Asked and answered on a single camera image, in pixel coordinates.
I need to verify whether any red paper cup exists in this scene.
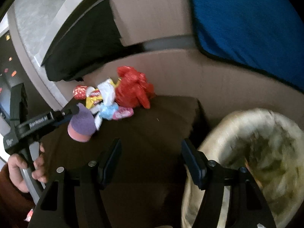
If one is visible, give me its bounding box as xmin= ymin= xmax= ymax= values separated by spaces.
xmin=73 ymin=85 xmax=95 ymax=100

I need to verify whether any purple pink heart sponge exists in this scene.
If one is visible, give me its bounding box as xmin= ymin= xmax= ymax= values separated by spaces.
xmin=67 ymin=103 xmax=96 ymax=143

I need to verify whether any yellow chips bag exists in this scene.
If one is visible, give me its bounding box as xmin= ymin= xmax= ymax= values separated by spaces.
xmin=85 ymin=79 xmax=121 ymax=109

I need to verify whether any light blue wrapper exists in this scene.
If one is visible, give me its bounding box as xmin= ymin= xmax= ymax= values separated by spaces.
xmin=98 ymin=102 xmax=119 ymax=120

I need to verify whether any white paper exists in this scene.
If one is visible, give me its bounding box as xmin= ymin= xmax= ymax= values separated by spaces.
xmin=97 ymin=78 xmax=115 ymax=106

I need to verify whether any pink candy wrapper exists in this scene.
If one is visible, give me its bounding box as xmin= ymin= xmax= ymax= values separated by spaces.
xmin=112 ymin=107 xmax=134 ymax=120

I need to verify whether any red plastic bag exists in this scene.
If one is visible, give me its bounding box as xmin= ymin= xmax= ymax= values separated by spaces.
xmin=115 ymin=66 xmax=155 ymax=109

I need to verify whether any white tissue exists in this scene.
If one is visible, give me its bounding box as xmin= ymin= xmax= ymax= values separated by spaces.
xmin=90 ymin=104 xmax=103 ymax=131

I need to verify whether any red sleeve left forearm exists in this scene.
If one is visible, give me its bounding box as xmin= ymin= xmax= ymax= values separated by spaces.
xmin=0 ymin=164 xmax=35 ymax=228

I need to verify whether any person left hand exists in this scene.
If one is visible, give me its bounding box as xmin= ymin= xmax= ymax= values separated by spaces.
xmin=7 ymin=143 xmax=48 ymax=194

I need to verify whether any black refrigerator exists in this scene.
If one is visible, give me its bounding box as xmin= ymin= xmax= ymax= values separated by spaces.
xmin=1 ymin=30 xmax=27 ymax=124

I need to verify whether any black hanging cloth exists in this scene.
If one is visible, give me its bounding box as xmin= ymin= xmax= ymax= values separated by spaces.
xmin=43 ymin=0 xmax=144 ymax=82

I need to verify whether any blue hanging towel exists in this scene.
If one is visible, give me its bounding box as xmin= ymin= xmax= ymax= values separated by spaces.
xmin=189 ymin=0 xmax=303 ymax=91

